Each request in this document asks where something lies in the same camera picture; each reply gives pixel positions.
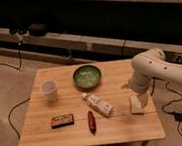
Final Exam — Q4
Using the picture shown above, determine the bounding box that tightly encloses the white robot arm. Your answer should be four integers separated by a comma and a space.
123, 48, 182, 94

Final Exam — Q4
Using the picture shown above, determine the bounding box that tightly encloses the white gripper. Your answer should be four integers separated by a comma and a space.
122, 78, 150, 108

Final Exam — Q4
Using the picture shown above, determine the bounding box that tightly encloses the black floor cable left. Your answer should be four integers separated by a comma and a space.
0, 37, 75, 146

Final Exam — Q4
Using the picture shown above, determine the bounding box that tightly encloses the black device on ledge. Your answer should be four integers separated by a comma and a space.
28, 23, 47, 37

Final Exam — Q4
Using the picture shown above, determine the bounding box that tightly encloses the white squeeze tube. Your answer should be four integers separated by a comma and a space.
82, 92, 113, 117

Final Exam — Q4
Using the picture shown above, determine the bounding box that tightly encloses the dark rectangular tin box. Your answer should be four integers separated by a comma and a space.
51, 114, 75, 129

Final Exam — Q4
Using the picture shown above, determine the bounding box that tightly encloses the wooden table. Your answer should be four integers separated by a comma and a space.
7, 53, 168, 146

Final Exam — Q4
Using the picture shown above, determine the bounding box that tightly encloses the pale rectangular sponge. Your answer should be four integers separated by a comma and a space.
129, 96, 144, 114

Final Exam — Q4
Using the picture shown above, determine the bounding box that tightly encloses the red chili pepper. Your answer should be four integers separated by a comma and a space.
88, 111, 97, 134

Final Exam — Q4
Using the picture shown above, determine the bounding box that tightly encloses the green ceramic bowl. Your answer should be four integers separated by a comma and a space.
73, 65, 102, 89

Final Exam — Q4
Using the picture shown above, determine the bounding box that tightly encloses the black cable right floor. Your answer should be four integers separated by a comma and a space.
148, 75, 182, 146

